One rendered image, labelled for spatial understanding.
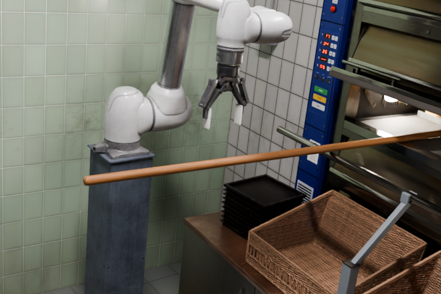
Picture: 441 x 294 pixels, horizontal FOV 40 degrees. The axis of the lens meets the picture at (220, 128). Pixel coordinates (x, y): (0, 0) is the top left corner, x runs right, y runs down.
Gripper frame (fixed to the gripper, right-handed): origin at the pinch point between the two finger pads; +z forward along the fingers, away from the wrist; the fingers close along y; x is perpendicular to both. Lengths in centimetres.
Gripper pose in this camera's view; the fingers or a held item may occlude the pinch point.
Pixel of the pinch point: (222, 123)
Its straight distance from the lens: 204.1
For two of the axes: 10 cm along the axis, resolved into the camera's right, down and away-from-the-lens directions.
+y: -7.7, 1.0, -6.3
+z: -1.0, 9.5, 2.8
